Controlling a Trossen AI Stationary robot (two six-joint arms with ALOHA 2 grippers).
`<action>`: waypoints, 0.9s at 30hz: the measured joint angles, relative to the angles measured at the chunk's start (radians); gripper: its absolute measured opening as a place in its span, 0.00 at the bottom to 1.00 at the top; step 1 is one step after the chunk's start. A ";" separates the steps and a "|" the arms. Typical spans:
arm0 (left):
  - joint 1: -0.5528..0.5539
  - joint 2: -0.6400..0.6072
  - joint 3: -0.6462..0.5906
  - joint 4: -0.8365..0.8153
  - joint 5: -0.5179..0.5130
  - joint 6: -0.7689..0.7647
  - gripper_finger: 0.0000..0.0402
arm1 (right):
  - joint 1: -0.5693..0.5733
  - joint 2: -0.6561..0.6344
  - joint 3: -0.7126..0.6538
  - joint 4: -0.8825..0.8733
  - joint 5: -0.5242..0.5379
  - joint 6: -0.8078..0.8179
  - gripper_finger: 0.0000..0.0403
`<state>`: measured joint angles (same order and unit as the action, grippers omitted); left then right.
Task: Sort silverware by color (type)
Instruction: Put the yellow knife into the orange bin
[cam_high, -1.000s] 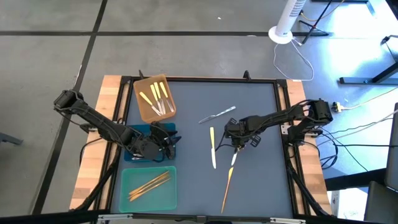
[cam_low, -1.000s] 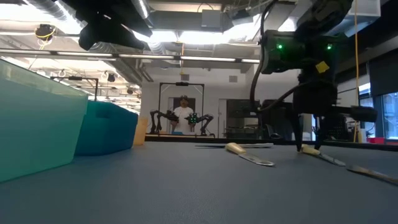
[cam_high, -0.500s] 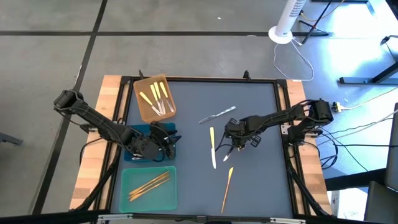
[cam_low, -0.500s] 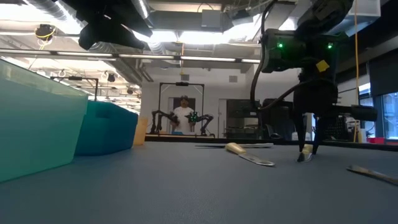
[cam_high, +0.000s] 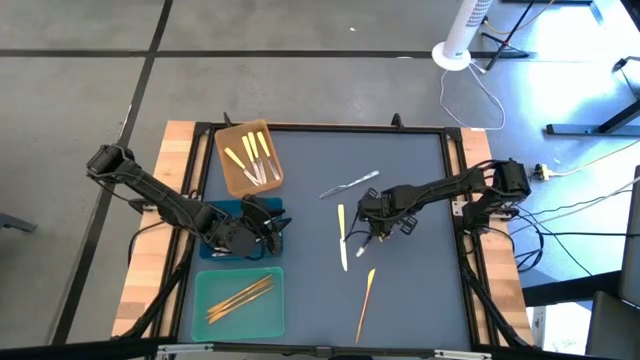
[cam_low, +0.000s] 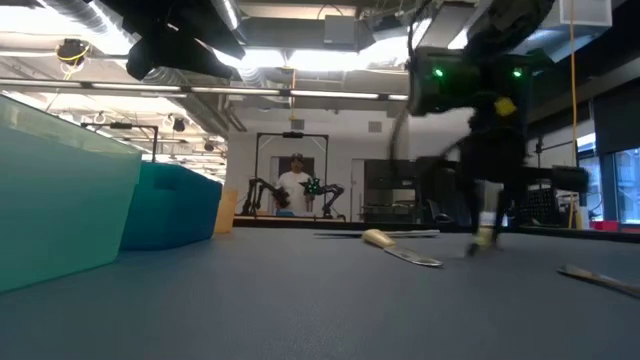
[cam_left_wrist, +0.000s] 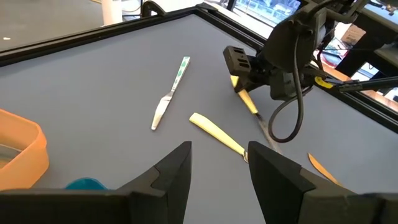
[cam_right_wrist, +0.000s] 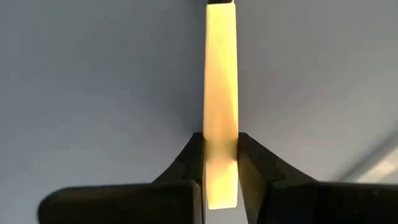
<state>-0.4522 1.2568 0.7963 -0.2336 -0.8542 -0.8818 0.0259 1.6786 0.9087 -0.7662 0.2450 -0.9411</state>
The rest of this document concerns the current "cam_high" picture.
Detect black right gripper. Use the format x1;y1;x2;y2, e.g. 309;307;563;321
358;188;419;241

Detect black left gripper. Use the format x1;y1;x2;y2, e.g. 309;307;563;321
239;195;293;257

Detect cream handled table knife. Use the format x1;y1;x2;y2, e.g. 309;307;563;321
256;130;282;182
336;203;350;273
223;146;262;188
355;234;374;259
247;130;268;185
241;134;264;184

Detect dark blue plastic bin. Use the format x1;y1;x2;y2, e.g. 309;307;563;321
198;197;285;262

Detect orange plastic bin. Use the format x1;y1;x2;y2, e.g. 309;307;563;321
213;118;285;199

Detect teal plastic bin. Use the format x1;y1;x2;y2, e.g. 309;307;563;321
190;266;286;343

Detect wooden table side board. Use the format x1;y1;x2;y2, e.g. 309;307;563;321
112;119;197;339
458;127;535;347

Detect black floor beam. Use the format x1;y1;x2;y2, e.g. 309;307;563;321
521;269;621;308

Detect white tower fan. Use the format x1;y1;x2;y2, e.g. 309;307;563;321
431;0;495;73

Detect black T-shaped desk foot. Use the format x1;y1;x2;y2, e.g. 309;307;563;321
544;97;640;137

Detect black tripod stand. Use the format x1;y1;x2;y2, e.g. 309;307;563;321
478;0;539;72

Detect white floor sign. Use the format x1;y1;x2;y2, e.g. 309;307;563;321
532;304;594;357

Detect grey panel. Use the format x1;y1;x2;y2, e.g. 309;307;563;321
618;164;640;307

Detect grey floor object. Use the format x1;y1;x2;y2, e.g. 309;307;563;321
0;211;39;235

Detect black lamp stand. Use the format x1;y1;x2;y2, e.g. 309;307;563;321
613;53;640;101

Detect silver rail bracket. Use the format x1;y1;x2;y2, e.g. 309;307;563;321
433;349;494;360
157;343;215;357

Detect white fan cable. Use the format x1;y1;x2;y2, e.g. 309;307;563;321
438;60;507;133

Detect black floor cables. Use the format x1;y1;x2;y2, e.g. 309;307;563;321
509;199;640;277

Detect yellow floor cable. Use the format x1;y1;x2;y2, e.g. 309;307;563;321
482;0;557;36
549;139;640;177

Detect white floor cable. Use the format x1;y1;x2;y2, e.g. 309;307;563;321
509;175;640;236

